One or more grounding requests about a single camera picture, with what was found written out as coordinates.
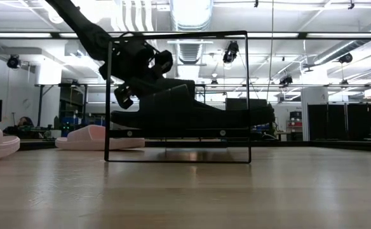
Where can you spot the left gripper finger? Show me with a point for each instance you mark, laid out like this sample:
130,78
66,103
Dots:
153,85
139,91

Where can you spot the black metal frame shelf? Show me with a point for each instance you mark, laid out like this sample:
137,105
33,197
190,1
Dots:
172,133

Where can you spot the black ribbed slide sandal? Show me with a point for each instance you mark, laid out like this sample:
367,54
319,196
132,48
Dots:
204,119

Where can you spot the black ceiling spotlight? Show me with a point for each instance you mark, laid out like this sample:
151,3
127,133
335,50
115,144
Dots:
346,58
230,54
286,80
13,61

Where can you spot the large black monitor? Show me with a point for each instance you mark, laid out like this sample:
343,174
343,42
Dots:
236,103

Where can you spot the person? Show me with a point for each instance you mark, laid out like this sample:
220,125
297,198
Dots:
25,121

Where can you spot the red and white cart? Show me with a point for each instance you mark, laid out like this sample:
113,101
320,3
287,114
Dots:
295,124

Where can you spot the black partition panels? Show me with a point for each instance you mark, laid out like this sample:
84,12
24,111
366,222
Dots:
331,122

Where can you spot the silver ventilation duct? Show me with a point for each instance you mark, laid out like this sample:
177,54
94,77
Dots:
190,16

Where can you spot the black metal frame stand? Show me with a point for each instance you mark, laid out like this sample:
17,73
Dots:
40,105

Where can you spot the black overhead frame rail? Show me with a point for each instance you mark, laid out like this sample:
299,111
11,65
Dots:
303,35

